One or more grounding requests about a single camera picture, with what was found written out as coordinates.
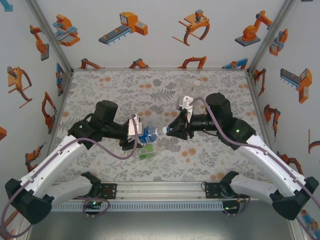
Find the wide aluminium base rail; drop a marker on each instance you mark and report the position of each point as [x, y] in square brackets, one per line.
[160, 191]

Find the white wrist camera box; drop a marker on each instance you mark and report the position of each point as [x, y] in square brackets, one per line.
[133, 127]
[185, 105]

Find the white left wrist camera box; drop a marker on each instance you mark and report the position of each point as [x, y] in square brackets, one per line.
[133, 127]

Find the aluminium frame post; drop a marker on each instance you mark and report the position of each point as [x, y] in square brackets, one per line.
[271, 37]
[296, 232]
[50, 37]

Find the aluminium table edge rail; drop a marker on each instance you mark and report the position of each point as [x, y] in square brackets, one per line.
[160, 69]
[257, 102]
[57, 120]

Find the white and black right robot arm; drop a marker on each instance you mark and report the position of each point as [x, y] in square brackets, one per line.
[270, 162]

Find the clear bottle green label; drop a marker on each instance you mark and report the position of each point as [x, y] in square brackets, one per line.
[147, 151]

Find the grey metal panel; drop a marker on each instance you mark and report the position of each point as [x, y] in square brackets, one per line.
[160, 225]

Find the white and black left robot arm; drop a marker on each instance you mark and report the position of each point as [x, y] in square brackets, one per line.
[50, 165]

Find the floral table cloth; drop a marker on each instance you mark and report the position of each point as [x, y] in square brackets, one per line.
[87, 82]

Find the circuit board with green light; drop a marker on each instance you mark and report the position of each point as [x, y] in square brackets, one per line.
[231, 208]
[93, 203]

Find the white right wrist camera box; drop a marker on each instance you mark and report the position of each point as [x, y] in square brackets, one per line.
[185, 105]

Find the clear bottle blue label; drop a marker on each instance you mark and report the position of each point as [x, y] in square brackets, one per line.
[150, 133]

